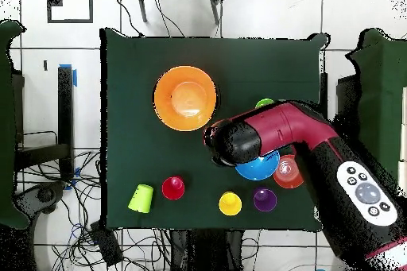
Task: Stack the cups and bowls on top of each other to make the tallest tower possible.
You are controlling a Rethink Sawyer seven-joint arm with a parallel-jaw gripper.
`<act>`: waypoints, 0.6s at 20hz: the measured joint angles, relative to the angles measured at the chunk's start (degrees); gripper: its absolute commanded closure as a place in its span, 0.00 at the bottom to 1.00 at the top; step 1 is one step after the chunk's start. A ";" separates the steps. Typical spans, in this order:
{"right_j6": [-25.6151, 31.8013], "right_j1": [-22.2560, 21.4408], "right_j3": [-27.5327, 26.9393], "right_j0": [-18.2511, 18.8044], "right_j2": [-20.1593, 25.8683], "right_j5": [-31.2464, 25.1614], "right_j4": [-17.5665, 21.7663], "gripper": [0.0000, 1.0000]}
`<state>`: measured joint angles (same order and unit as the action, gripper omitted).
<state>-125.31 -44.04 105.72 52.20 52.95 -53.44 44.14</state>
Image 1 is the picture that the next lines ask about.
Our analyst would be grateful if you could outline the large orange plastic bowl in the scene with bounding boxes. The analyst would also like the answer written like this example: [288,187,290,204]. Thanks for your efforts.
[153,65,218,133]

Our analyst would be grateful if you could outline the blue plastic bowl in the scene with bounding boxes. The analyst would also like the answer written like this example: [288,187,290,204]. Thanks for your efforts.
[235,149,281,182]

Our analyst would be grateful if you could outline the purple plastic cup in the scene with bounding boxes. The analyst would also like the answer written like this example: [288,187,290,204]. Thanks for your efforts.
[253,187,278,213]

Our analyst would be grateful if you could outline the small red plastic bowl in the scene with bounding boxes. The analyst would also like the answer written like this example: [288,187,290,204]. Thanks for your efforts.
[272,153,305,190]

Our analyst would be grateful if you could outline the lime green plastic cup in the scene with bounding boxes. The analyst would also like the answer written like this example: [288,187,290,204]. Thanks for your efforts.
[127,183,154,215]

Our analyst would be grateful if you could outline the red plastic cup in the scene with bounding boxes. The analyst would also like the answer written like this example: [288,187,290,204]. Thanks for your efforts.
[161,175,186,201]

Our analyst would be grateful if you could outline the yellow plastic cup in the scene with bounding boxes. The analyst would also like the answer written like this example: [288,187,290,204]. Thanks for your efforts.
[218,191,243,217]

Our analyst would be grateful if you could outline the dark green tablecloth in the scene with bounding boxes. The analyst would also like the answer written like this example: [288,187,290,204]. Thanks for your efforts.
[99,27,328,232]

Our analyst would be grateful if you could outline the black metal bar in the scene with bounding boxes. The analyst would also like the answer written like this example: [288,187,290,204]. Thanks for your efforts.
[319,72,328,110]

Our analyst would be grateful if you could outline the blue tape strip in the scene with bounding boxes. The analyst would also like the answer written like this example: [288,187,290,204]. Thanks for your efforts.
[59,63,79,88]

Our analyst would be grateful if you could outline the black power strip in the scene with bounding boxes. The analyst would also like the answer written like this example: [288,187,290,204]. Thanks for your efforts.
[89,220,124,268]

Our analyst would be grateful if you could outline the black rounded stand foot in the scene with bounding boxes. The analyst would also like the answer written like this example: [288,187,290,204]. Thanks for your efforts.
[14,180,67,216]

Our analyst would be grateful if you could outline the green cloth side table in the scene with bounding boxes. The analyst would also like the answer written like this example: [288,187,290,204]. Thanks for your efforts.
[345,28,407,189]
[0,18,30,231]

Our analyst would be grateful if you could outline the white boxes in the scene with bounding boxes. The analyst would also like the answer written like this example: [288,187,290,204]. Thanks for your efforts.
[397,85,407,199]

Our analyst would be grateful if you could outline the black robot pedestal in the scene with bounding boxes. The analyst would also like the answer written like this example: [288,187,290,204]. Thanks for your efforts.
[168,228,246,271]

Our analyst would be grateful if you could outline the black metal stand frame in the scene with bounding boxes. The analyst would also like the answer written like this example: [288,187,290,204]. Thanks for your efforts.
[14,66,75,180]

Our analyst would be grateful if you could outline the bundle of floor cables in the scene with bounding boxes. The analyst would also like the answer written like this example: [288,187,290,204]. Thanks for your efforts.
[14,148,174,271]

